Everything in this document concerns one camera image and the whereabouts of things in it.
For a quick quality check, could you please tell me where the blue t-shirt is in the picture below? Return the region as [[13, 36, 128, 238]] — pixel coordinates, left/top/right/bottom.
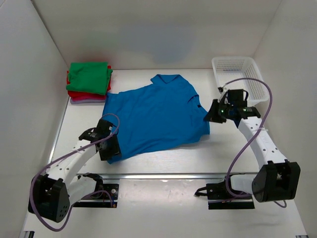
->
[[102, 74, 210, 164]]

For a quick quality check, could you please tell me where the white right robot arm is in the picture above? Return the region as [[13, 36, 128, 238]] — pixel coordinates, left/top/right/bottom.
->
[[204, 87, 301, 202]]

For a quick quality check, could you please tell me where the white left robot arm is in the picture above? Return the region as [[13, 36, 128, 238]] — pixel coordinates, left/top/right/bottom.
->
[[28, 119, 121, 223]]

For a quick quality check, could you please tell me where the folded purple t-shirt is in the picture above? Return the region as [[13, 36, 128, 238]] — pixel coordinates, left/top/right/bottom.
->
[[70, 98, 106, 104]]

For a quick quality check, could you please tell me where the white plastic mesh basket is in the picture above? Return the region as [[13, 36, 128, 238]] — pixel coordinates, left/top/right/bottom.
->
[[211, 57, 269, 106]]

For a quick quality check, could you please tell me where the folded green t-shirt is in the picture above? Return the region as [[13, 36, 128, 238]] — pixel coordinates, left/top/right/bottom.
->
[[66, 62, 113, 96]]

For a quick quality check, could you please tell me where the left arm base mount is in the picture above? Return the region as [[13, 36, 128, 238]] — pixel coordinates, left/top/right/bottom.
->
[[74, 179, 119, 208]]

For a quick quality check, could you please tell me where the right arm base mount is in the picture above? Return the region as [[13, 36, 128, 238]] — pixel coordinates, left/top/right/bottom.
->
[[194, 181, 255, 210]]

